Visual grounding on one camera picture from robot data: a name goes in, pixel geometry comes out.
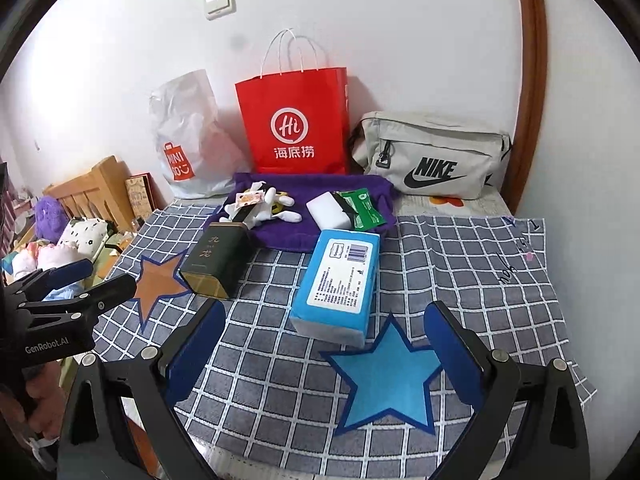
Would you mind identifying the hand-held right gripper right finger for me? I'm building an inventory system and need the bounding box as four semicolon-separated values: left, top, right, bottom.
423;301;592;480

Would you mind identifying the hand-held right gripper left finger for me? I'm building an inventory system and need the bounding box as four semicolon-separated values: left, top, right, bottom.
57;299;228;480

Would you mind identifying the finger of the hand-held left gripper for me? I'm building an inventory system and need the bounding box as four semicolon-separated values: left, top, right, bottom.
20;274;137;326
5;258;96;306

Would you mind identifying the white glove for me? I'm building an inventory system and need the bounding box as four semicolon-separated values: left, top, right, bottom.
222;184;303;226

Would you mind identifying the green wet wipe packet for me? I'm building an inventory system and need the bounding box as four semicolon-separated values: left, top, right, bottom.
336;188;387;231

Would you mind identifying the black strap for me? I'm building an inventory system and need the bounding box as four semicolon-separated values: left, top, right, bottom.
332;192;358;218

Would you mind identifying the white sponge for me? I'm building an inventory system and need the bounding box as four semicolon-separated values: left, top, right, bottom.
306;191;357;233

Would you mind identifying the person's left hand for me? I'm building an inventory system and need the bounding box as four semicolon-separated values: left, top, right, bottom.
22;360;68;443

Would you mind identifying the white dotted pillow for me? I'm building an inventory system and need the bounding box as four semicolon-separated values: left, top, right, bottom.
57;217;113;263

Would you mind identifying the brown star patch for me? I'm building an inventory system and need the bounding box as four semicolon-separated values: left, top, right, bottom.
131;250;193;333

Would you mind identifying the purple plush toy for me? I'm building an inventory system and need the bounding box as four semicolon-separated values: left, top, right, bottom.
34;195;68;241

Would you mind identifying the blue star patch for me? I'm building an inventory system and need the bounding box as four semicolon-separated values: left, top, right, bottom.
320;312;446;436

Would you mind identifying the striped red curtain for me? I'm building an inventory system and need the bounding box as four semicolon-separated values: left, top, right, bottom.
0;160;17;256

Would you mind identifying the dark green tea tin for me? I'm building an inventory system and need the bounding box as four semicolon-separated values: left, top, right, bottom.
178;221;253;301

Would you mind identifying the wooden headboard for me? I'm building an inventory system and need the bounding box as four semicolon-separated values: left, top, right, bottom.
44;156;138;233

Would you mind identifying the grey checked cloth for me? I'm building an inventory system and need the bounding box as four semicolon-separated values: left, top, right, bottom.
92;205;598;448

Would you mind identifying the blue tissue pack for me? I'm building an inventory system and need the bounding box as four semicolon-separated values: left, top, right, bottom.
289;229;382;346

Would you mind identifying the white printed table cover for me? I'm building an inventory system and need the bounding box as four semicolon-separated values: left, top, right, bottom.
192;192;576;480

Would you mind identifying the purple towel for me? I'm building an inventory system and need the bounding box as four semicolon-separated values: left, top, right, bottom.
207;172;397;252

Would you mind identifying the white plastic shopping bag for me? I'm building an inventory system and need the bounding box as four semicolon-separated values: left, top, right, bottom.
150;69;251;200

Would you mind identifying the grey waist bag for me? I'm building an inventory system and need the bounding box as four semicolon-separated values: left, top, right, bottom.
349;111;513;201

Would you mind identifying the red paper bag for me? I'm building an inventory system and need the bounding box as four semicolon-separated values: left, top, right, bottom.
235;30;350;176

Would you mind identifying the brown picture frame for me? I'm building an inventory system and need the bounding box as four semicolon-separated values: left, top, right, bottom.
125;174;153;221

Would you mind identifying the brown wooden door frame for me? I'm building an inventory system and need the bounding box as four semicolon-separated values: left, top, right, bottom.
507;0;548;218

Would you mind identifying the white light switch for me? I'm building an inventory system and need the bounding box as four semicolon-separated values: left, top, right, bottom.
203;0;236;21

